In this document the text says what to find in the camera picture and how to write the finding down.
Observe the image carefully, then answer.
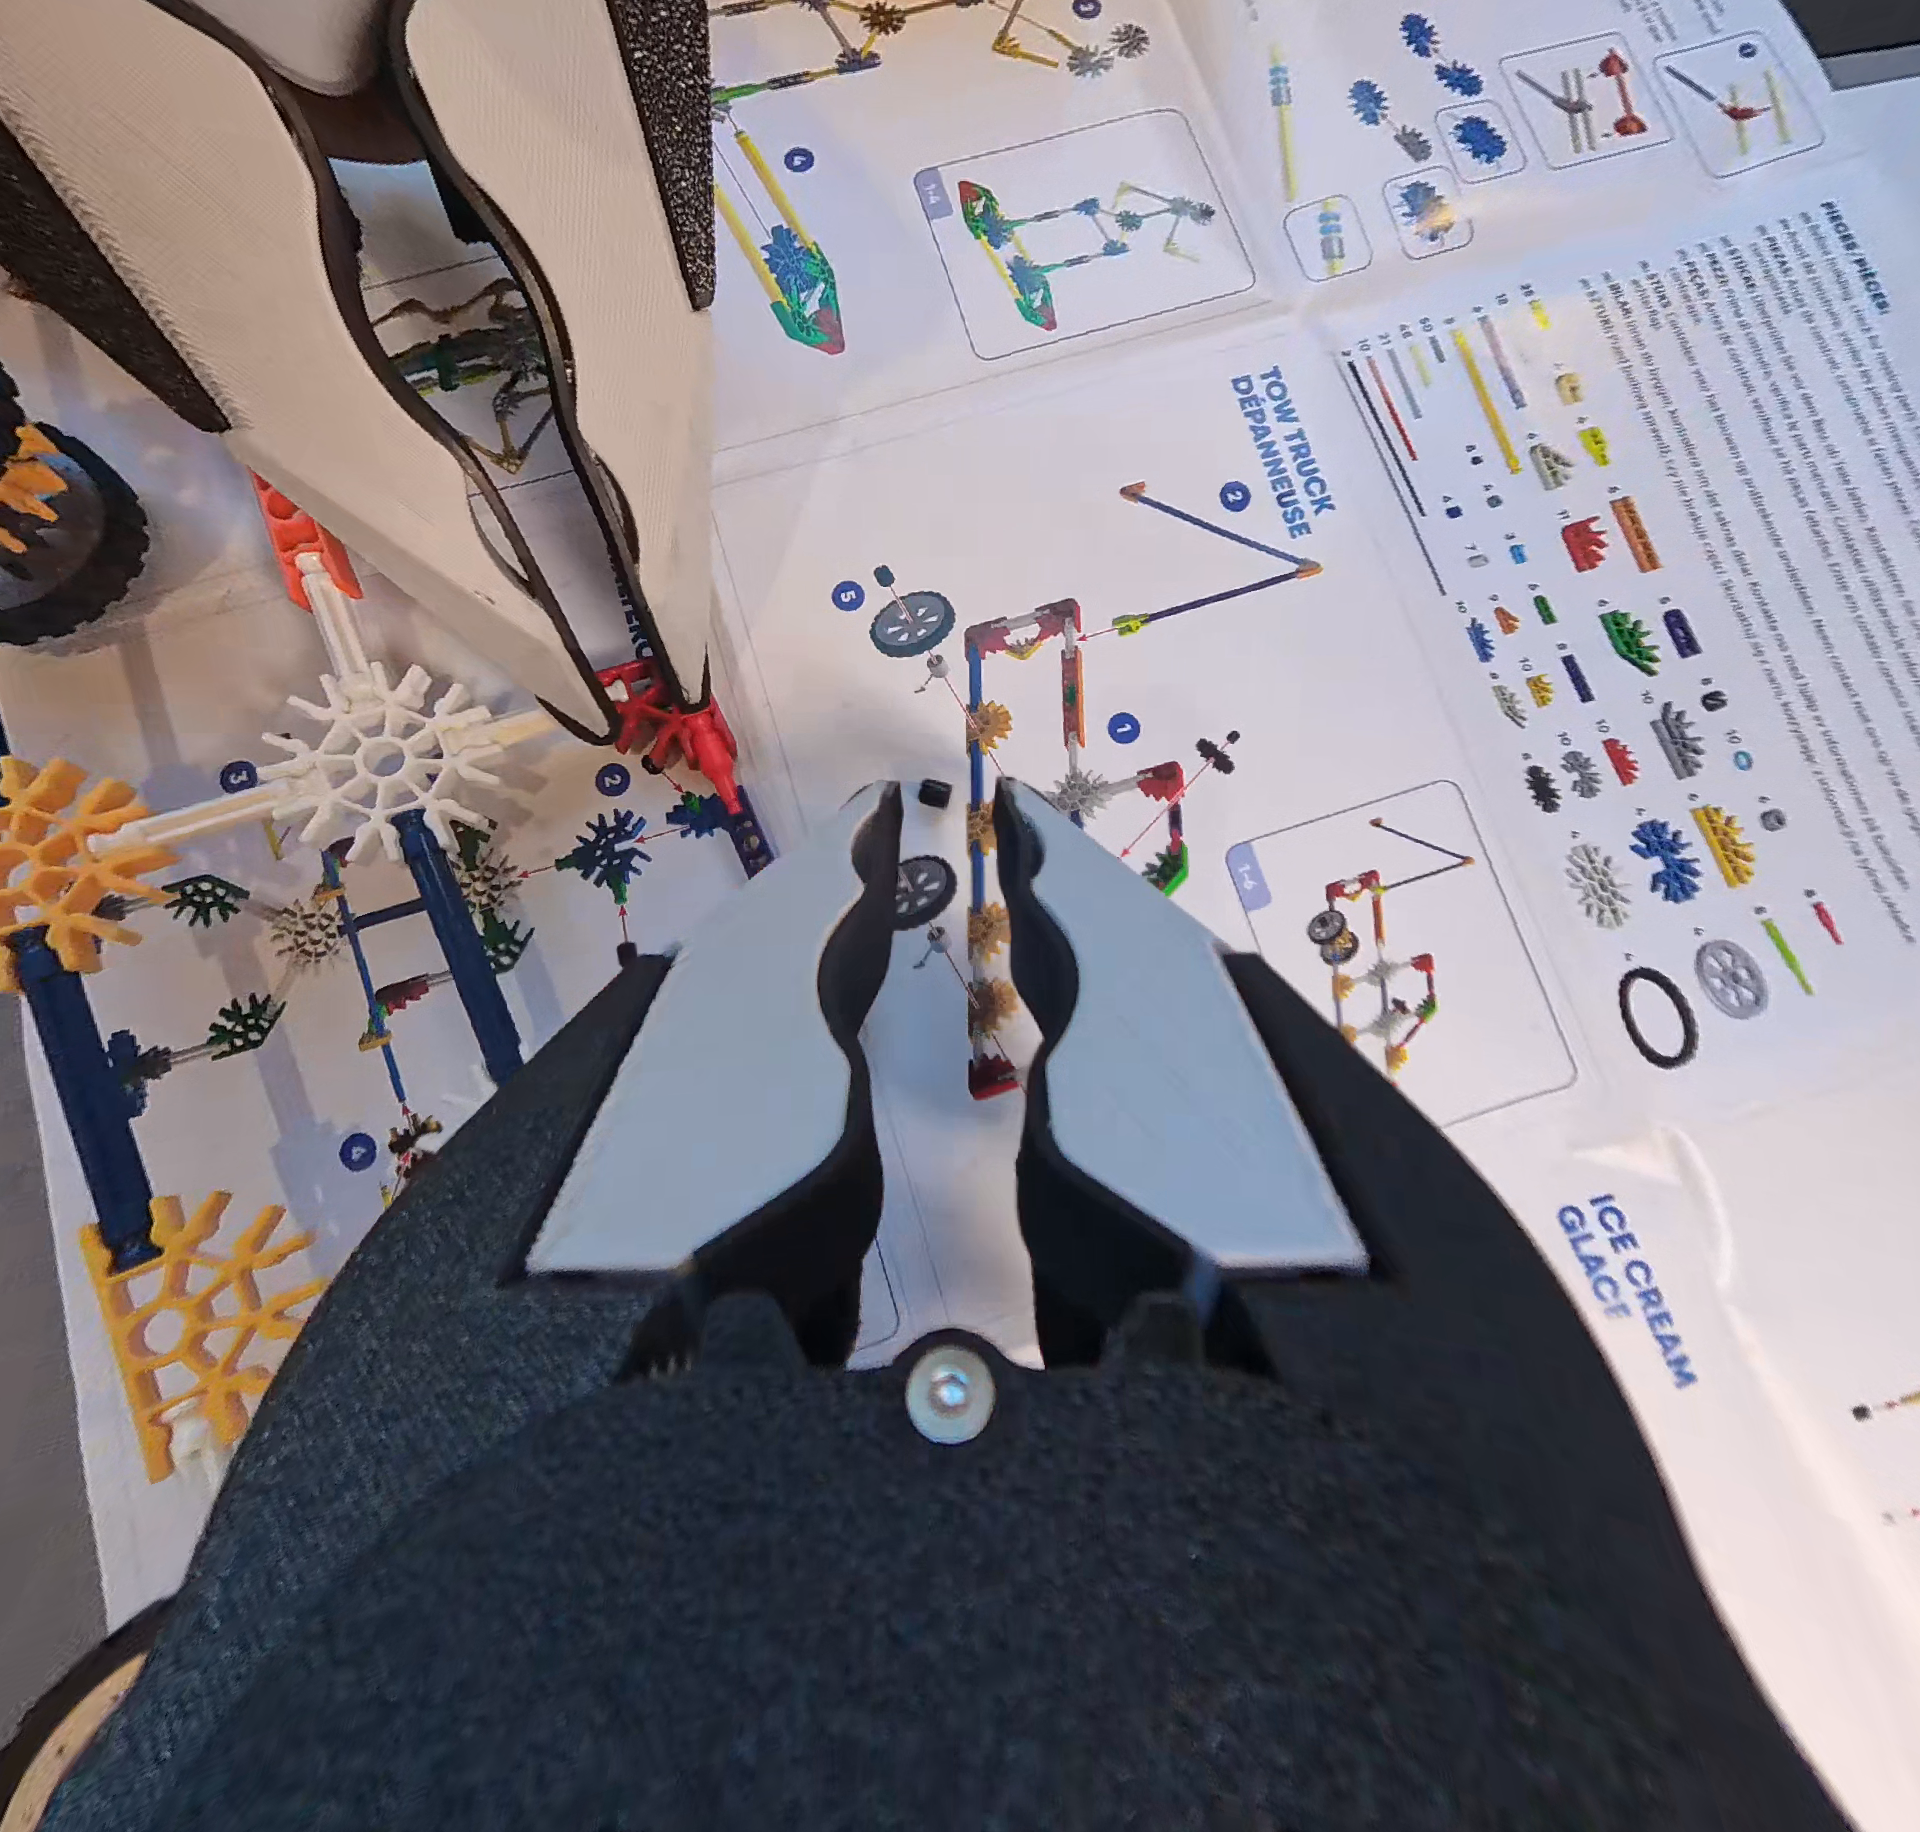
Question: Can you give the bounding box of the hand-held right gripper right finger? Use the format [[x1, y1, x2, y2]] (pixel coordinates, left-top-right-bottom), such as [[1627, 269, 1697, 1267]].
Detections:
[[994, 782, 1369, 1350]]

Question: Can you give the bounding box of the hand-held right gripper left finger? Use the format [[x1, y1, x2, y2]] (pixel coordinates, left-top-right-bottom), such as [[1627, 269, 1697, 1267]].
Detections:
[[532, 782, 906, 1350]]

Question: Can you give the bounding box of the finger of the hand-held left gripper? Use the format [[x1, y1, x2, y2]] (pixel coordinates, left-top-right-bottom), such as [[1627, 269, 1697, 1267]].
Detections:
[[0, 0, 662, 747], [401, 0, 723, 747]]

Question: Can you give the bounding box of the colourful construction toy model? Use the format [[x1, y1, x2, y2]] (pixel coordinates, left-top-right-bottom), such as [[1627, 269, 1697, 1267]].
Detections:
[[0, 363, 752, 1489]]

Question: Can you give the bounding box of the white instruction sheet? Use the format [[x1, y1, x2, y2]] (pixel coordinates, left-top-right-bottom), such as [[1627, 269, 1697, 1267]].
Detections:
[[16, 0, 1920, 1832]]

